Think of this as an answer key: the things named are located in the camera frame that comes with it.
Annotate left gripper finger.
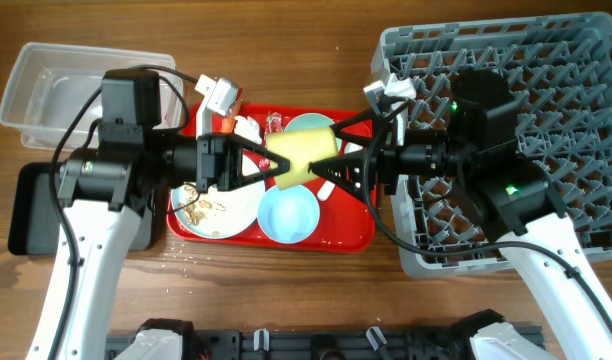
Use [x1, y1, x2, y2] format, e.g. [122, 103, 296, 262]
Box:
[230, 162, 290, 190]
[233, 135, 290, 170]

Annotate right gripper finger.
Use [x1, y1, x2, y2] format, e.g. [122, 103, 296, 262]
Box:
[330, 110, 377, 148]
[308, 152, 376, 203]

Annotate yellow plastic cup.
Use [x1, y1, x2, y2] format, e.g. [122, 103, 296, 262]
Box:
[266, 127, 338, 190]

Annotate white plastic spoon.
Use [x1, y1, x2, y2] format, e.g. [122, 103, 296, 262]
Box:
[316, 142, 363, 201]

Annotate orange carrot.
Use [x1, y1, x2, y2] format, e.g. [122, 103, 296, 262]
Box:
[221, 99, 242, 133]

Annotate blue bowl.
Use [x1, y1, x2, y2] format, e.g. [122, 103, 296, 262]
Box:
[257, 185, 320, 245]

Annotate green bowl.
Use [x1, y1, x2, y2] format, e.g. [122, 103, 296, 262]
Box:
[284, 113, 334, 149]

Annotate white plate with scraps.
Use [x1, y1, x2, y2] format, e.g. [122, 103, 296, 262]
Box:
[170, 181, 266, 239]

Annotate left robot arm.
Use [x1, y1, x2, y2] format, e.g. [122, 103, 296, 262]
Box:
[27, 65, 291, 359]

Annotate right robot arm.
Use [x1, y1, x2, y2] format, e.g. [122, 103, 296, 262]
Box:
[308, 70, 612, 359]

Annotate grey dishwasher rack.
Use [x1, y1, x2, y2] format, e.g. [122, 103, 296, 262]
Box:
[370, 12, 612, 262]

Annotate red serving tray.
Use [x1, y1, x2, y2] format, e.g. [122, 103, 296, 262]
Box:
[166, 104, 375, 253]

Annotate crumpled white tissue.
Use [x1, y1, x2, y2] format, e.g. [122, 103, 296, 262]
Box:
[234, 115, 263, 145]

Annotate red candy wrapper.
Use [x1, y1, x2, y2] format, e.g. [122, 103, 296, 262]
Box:
[258, 112, 284, 171]

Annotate clear plastic bin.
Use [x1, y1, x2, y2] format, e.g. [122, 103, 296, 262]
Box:
[0, 42, 176, 150]

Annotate black plastic tray bin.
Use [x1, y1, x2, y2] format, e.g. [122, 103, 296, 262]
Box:
[8, 159, 156, 257]

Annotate left black cable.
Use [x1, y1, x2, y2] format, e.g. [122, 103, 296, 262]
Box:
[48, 64, 200, 360]

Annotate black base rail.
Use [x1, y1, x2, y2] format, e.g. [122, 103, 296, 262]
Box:
[105, 327, 542, 360]

